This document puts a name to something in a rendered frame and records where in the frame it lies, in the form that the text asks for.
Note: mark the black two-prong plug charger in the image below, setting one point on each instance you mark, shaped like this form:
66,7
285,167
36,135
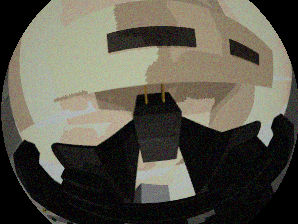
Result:
157,120

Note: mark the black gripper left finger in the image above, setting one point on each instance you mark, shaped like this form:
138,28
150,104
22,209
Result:
115,158

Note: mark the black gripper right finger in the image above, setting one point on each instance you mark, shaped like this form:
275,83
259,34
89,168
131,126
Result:
204,149

